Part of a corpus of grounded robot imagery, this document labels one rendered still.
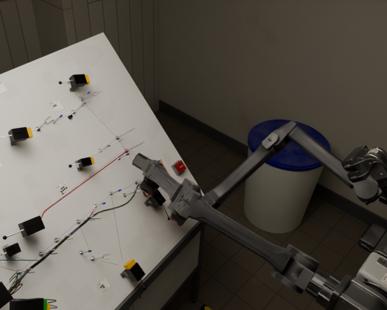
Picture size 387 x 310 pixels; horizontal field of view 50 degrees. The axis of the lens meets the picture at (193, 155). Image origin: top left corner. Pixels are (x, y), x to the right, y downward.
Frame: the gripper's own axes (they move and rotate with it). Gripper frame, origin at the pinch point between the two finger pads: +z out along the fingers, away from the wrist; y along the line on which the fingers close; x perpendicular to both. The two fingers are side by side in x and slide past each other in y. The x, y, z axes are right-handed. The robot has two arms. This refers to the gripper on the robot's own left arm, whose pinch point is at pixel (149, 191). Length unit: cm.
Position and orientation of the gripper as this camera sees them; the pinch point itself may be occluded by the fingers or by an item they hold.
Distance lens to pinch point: 184.5
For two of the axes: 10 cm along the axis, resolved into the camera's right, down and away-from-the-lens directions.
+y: -4.8, 6.4, -6.0
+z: -2.4, 5.6, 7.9
